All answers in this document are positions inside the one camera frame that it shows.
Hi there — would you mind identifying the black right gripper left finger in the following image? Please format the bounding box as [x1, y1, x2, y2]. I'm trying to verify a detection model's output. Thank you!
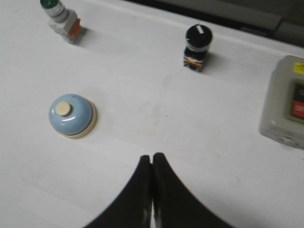
[86, 155, 152, 228]

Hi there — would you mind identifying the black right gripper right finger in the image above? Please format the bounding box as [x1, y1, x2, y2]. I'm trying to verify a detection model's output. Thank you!
[152, 152, 229, 228]

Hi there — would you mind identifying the blue desk bell cream base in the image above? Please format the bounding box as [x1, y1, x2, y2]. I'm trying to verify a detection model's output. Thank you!
[48, 94, 98, 139]

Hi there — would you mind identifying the grey stone counter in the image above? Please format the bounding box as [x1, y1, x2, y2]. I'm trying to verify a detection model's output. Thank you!
[138, 0, 304, 47]

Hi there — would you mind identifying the grey power switch box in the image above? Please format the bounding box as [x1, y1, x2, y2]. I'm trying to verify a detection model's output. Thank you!
[259, 55, 304, 149]

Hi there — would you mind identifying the black rotary selector switch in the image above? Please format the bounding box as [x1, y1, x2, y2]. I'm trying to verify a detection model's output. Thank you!
[183, 24, 213, 72]

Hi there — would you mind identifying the green push button switch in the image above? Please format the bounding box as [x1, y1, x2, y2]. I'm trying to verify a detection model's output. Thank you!
[40, 0, 86, 45]

